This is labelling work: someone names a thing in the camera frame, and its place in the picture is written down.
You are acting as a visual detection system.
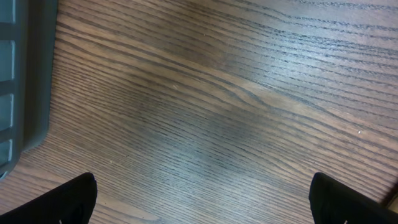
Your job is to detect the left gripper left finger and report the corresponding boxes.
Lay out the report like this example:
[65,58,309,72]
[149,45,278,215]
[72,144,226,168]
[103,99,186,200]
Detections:
[1,172,98,224]

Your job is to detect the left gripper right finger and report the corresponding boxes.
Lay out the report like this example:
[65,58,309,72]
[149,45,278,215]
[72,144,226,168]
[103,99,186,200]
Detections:
[308,172,397,224]

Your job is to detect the grey plastic shopping basket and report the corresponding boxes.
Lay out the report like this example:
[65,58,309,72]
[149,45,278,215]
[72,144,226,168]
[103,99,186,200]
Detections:
[1,0,58,179]

